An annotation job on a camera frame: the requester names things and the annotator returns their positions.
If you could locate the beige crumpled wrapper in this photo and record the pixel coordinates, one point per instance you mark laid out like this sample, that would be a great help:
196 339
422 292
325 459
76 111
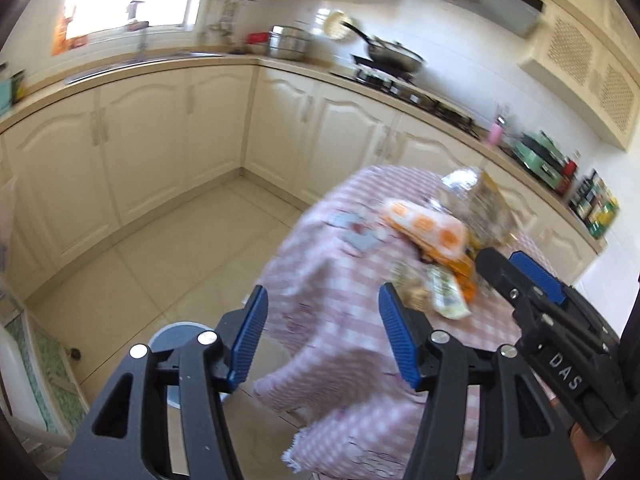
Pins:
407 282

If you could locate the steel faucet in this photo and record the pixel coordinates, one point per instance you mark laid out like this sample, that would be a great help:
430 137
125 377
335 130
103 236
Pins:
141 40

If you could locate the hanging kitchen utensils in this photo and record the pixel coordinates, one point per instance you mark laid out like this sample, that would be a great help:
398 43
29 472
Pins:
222 15

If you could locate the row of spice bottles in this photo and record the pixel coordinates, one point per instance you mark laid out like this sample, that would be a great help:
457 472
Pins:
597 205

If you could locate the clear plastic bread bag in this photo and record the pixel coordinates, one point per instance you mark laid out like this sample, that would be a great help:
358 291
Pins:
480 200

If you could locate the pink cup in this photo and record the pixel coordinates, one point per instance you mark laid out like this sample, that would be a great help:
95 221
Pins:
495 132

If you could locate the cream upper lattice cabinet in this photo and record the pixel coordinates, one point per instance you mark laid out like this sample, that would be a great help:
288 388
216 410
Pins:
585 60

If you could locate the teal box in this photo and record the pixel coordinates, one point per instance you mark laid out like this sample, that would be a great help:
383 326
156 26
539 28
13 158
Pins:
5 97

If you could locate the black gas stove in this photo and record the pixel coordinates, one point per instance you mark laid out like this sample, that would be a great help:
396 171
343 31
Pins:
415 97

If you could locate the steel sink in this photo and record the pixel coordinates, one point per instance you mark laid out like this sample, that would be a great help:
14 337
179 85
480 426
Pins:
145 62

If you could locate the green patterned rolling cart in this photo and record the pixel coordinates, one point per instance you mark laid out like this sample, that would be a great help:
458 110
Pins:
45 385

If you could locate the grey round trash bin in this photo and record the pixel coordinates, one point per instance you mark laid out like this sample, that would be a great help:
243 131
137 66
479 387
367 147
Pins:
172 335

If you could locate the orange patterned snack packet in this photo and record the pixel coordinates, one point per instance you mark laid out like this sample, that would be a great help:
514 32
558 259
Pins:
425 225

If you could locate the yellow green snack packet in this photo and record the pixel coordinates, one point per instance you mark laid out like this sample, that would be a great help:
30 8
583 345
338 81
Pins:
450 295

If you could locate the person's right forearm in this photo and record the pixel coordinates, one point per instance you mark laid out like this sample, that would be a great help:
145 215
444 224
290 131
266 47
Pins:
592 455

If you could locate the cream lower kitchen cabinets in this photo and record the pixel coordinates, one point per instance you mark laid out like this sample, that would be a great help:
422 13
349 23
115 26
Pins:
150 135

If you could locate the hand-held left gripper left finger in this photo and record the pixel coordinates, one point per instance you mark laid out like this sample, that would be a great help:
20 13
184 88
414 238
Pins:
247 342

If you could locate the pink checkered tablecloth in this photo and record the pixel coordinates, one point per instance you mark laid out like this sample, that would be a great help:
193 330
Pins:
325 310

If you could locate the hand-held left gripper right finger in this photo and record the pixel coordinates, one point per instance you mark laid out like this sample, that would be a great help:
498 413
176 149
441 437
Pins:
397 342

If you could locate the green box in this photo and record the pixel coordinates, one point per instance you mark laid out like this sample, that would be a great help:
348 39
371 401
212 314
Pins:
540 160

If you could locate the steel pot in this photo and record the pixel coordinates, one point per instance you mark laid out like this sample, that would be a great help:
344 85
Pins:
290 42

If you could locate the black wok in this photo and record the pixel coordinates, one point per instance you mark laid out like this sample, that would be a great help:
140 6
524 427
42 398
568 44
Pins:
392 55

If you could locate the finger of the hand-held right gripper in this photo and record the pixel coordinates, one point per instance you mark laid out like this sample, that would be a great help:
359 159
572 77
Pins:
537 272
500 272

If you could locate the red bowl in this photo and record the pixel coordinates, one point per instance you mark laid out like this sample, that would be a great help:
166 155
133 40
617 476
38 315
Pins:
258 38

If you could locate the yellow round steamer plate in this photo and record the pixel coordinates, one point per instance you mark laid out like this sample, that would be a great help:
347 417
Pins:
337 25

